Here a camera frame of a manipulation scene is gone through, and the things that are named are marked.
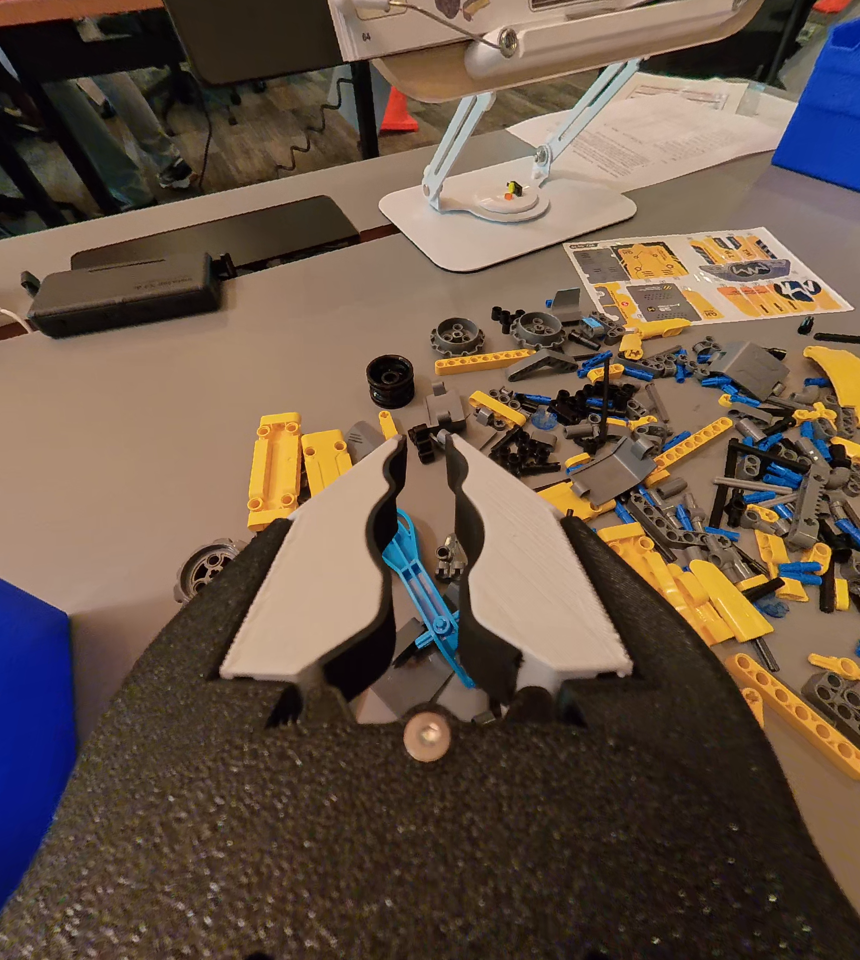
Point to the small yellow toy panel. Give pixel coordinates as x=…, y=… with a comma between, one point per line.
x=325, y=461

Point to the white paper sheets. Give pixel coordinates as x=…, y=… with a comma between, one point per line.
x=670, y=127

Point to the blue bin with tag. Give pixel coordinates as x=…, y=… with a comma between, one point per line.
x=850, y=112

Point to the long yellow toy beam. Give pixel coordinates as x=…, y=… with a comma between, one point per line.
x=482, y=362
x=805, y=720

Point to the grey toy wheel hub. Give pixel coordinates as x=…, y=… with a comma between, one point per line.
x=457, y=337
x=204, y=571
x=538, y=330

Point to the curved yellow toy panel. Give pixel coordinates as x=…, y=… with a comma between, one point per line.
x=850, y=382

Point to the instruction booklet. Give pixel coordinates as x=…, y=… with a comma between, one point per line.
x=370, y=30

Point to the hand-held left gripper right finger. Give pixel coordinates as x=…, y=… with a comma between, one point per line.
x=535, y=585

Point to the pile of toy building pieces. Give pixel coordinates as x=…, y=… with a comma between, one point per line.
x=617, y=469

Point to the dark grey toy beam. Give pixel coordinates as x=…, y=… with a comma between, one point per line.
x=850, y=712

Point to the white book stand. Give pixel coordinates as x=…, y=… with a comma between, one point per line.
x=475, y=240

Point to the plain blue bin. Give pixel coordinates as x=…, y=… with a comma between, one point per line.
x=2, y=750

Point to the black flat pad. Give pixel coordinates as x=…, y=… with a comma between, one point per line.
x=272, y=225

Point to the small colourful toy part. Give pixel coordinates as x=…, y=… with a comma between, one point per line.
x=512, y=190

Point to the black power adapter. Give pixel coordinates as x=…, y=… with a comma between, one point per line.
x=122, y=296

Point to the yellow sticker sheet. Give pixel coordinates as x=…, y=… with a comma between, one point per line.
x=700, y=277

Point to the dark panel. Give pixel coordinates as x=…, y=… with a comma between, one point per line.
x=249, y=41

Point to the large yellow toy panel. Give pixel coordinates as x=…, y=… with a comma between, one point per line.
x=274, y=472

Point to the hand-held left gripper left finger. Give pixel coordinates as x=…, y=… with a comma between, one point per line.
x=302, y=585

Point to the orange cone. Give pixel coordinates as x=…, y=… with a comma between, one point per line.
x=398, y=116

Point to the black toy wheel rim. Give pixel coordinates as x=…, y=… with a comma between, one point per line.
x=391, y=382

